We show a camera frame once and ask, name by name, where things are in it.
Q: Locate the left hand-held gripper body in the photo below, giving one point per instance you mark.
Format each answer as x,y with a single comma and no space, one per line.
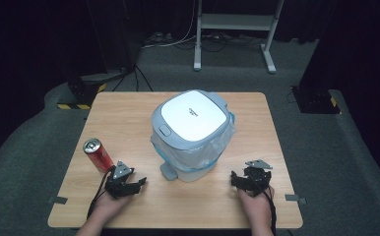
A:
120,183

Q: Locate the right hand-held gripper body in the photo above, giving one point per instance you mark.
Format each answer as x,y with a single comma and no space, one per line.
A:
257,180

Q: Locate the red drink can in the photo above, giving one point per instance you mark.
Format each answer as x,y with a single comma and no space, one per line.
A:
99,156

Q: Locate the grey bin with white lid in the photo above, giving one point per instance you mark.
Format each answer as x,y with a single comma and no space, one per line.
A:
191,121

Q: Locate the person's left hand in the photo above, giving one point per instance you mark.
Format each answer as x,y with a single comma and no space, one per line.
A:
109,206

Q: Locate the person's right hand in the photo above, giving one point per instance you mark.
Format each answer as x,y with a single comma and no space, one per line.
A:
255,208

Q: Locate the grey tape strip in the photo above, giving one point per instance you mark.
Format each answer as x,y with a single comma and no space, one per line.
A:
57,200
295,198

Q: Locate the clear plastic bin bag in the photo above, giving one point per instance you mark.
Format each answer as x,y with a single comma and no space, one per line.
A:
194,152

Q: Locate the black base with yellow stripes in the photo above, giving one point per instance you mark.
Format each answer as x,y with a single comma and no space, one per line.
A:
316,100
81,93

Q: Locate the white metal stand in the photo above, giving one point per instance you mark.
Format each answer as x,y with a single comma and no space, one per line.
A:
234,23

